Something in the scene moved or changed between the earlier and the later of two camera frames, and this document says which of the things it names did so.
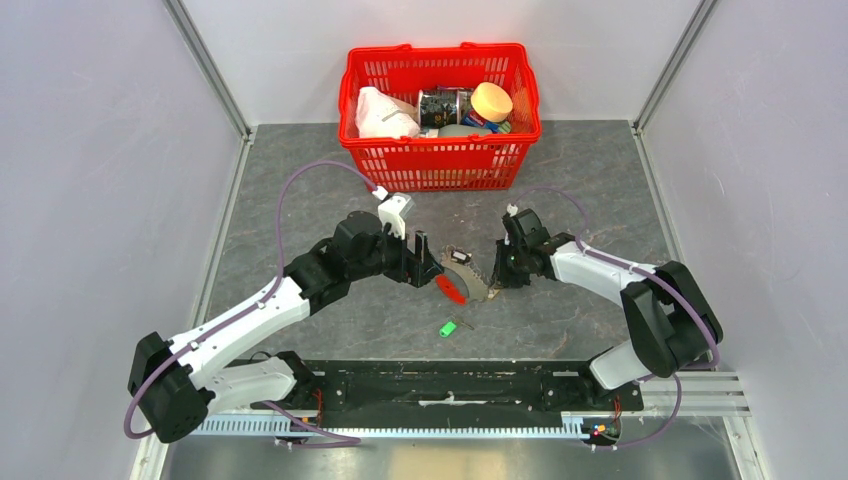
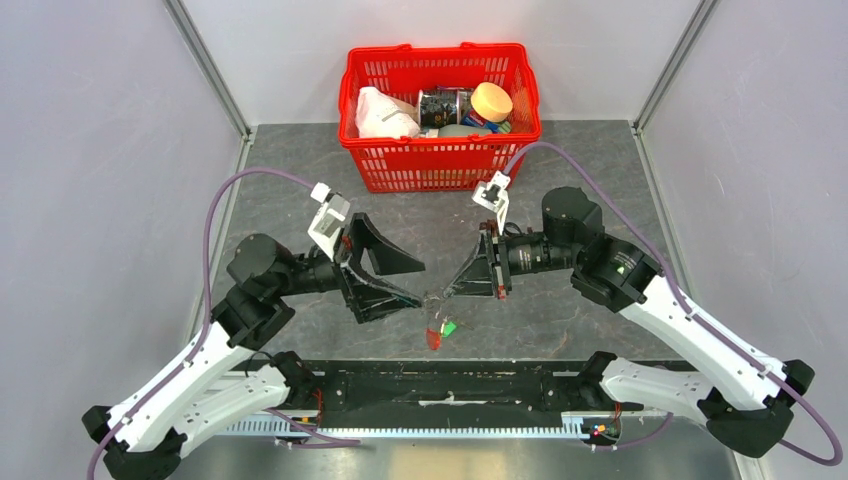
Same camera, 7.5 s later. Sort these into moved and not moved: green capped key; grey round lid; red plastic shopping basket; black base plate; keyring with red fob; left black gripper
Moved: keyring with red fob; left black gripper
Not moved: red plastic shopping basket; grey round lid; green capped key; black base plate
